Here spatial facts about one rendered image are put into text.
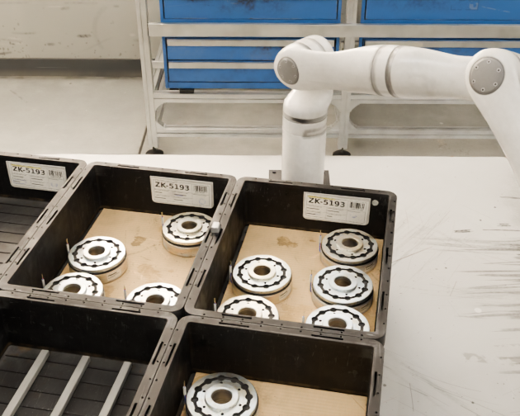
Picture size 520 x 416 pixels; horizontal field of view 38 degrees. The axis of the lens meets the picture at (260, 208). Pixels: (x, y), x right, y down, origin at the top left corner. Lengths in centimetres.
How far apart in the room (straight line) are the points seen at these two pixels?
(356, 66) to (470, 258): 52
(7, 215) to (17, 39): 274
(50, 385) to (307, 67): 73
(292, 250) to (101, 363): 42
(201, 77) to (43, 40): 126
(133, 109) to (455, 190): 226
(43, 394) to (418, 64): 81
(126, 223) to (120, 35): 269
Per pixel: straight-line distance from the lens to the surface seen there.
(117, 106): 389
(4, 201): 165
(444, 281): 160
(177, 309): 115
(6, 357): 128
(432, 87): 136
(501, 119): 124
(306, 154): 159
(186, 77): 324
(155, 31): 314
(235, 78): 323
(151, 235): 148
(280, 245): 144
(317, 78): 146
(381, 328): 113
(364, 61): 139
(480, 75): 125
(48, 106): 396
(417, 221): 176
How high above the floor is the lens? 168
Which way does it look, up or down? 34 degrees down
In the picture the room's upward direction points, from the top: straight up
